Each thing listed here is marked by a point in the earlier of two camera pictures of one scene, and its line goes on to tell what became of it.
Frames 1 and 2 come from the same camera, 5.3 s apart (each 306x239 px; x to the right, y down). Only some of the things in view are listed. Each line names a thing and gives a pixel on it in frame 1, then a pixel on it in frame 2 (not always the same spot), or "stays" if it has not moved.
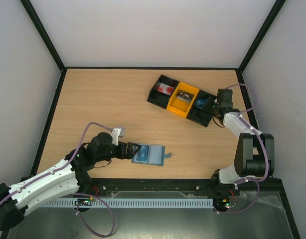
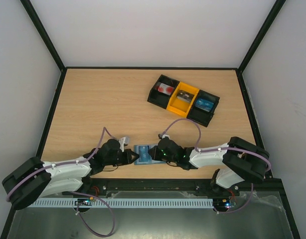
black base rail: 94,186 stays
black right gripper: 212,107 -> 157,153
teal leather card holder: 151,154 stays
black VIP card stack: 187,97 stays
